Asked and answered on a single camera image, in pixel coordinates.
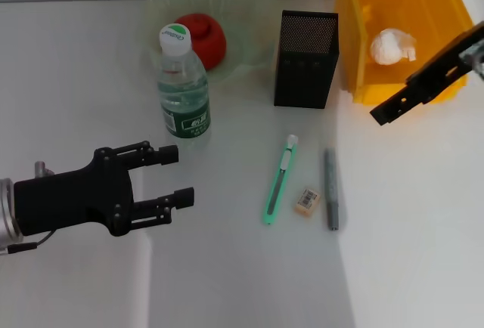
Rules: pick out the black mesh pen holder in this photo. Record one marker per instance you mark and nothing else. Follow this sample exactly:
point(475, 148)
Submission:
point(302, 78)

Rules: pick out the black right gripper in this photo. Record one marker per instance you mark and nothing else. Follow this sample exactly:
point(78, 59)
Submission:
point(442, 69)

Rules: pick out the green glass fruit plate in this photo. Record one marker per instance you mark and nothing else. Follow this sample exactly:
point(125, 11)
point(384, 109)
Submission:
point(246, 22)

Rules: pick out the red knitted toy orange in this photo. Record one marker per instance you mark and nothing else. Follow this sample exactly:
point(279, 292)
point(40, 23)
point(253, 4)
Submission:
point(211, 44)

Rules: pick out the clear water bottle green label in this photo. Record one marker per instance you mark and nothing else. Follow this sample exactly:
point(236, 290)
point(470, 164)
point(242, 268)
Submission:
point(185, 93)

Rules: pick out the green utility knife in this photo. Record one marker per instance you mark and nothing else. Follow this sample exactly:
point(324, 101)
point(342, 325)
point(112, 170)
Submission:
point(281, 169)

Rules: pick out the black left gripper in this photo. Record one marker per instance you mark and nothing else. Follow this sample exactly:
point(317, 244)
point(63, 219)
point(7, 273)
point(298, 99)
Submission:
point(75, 199)

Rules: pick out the yellow plastic bin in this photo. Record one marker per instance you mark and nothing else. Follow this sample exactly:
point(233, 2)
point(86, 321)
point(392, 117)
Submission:
point(401, 91)

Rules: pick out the white paper ball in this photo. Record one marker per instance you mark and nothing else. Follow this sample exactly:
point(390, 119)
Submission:
point(389, 47)

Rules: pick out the beige eraser with barcode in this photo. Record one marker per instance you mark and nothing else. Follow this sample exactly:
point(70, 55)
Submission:
point(307, 201)

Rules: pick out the grey marker pen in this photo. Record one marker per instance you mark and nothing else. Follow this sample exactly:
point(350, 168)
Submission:
point(331, 188)

